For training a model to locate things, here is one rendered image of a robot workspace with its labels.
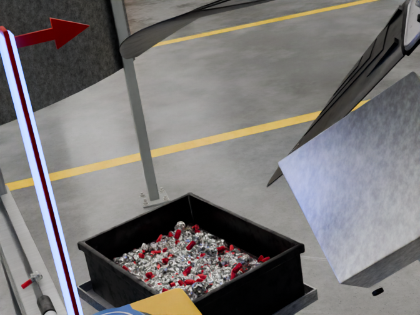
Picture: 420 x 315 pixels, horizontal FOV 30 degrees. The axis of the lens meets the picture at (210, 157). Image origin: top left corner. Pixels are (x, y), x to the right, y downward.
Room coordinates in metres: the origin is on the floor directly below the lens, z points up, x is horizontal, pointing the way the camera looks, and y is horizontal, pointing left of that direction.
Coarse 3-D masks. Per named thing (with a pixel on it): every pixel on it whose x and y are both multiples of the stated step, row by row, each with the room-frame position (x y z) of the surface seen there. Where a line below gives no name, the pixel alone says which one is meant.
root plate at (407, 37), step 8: (408, 8) 0.80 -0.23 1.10; (416, 8) 0.78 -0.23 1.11; (408, 16) 0.79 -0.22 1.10; (416, 16) 0.77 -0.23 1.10; (408, 24) 0.78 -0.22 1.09; (416, 24) 0.75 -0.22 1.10; (408, 32) 0.76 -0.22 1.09; (416, 32) 0.74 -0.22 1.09; (408, 40) 0.75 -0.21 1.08; (416, 40) 0.73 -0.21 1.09; (408, 48) 0.74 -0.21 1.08
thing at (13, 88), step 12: (0, 36) 0.56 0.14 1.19; (0, 48) 0.58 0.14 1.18; (12, 72) 0.56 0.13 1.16; (12, 84) 0.56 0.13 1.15; (12, 96) 0.57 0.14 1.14; (24, 120) 0.56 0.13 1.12; (24, 132) 0.56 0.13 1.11; (24, 144) 0.58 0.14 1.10; (36, 168) 0.56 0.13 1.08; (36, 180) 0.56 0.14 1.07; (48, 216) 0.56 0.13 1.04; (48, 228) 0.56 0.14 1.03; (60, 264) 0.56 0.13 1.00; (60, 276) 0.57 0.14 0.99; (72, 312) 0.56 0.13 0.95
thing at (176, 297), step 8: (176, 288) 0.38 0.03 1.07; (152, 296) 0.37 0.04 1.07; (160, 296) 0.37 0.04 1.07; (168, 296) 0.37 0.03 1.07; (176, 296) 0.37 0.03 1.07; (184, 296) 0.37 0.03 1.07; (136, 304) 0.37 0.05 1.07; (144, 304) 0.37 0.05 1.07; (152, 304) 0.36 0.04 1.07; (160, 304) 0.36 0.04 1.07; (168, 304) 0.36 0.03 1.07; (176, 304) 0.36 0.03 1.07; (184, 304) 0.36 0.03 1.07; (192, 304) 0.36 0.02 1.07; (144, 312) 0.35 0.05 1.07; (152, 312) 0.36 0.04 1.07; (160, 312) 0.35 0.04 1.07; (168, 312) 0.35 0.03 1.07; (176, 312) 0.35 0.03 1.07; (184, 312) 0.35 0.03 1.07; (192, 312) 0.35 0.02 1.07; (200, 312) 0.35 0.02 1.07
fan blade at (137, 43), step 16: (224, 0) 0.62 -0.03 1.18; (240, 0) 0.58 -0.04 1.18; (256, 0) 0.55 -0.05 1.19; (272, 0) 0.56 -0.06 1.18; (176, 16) 0.53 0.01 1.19; (192, 16) 0.53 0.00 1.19; (144, 32) 0.57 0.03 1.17; (160, 32) 0.65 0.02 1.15; (128, 48) 0.66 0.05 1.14; (144, 48) 0.71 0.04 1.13
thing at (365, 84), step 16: (400, 16) 0.80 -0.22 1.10; (384, 32) 0.81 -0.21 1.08; (400, 32) 0.77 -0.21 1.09; (368, 48) 0.84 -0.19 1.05; (384, 48) 0.78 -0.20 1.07; (400, 48) 0.74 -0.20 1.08; (368, 64) 0.79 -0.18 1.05; (384, 64) 0.75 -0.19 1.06; (352, 80) 0.81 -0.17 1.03; (368, 80) 0.76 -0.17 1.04; (336, 96) 0.84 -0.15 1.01; (352, 96) 0.77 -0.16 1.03; (336, 112) 0.79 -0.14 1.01; (320, 128) 0.80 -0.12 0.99; (272, 176) 0.82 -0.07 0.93
